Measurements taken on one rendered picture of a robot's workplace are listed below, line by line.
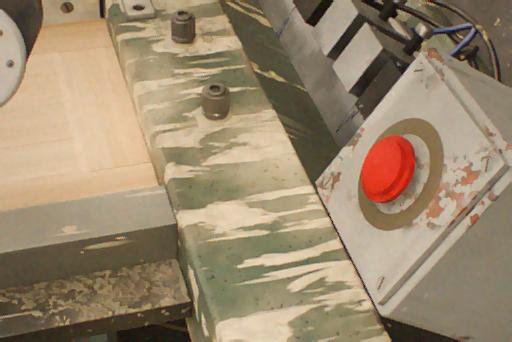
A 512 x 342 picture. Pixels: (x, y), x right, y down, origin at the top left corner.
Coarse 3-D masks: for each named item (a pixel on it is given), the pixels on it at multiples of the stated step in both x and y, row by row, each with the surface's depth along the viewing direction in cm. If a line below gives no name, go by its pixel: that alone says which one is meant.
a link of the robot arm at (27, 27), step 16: (0, 0) 63; (16, 0) 63; (32, 0) 64; (0, 16) 62; (16, 16) 63; (32, 16) 64; (0, 32) 62; (16, 32) 63; (32, 32) 64; (0, 48) 63; (16, 48) 63; (32, 48) 65; (0, 64) 63; (16, 64) 63; (0, 80) 63; (16, 80) 64; (0, 96) 64
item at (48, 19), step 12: (48, 0) 107; (60, 0) 107; (72, 0) 108; (84, 0) 108; (96, 0) 108; (48, 12) 108; (60, 12) 108; (72, 12) 108; (84, 12) 109; (96, 12) 109; (48, 24) 109
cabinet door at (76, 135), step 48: (48, 48) 105; (96, 48) 105; (48, 96) 99; (96, 96) 99; (0, 144) 93; (48, 144) 93; (96, 144) 93; (144, 144) 93; (0, 192) 88; (48, 192) 88; (96, 192) 88
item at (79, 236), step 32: (128, 192) 85; (160, 192) 85; (0, 224) 81; (32, 224) 82; (64, 224) 82; (96, 224) 82; (128, 224) 82; (160, 224) 82; (0, 256) 79; (32, 256) 80; (64, 256) 81; (96, 256) 82; (128, 256) 83; (160, 256) 84; (0, 288) 81
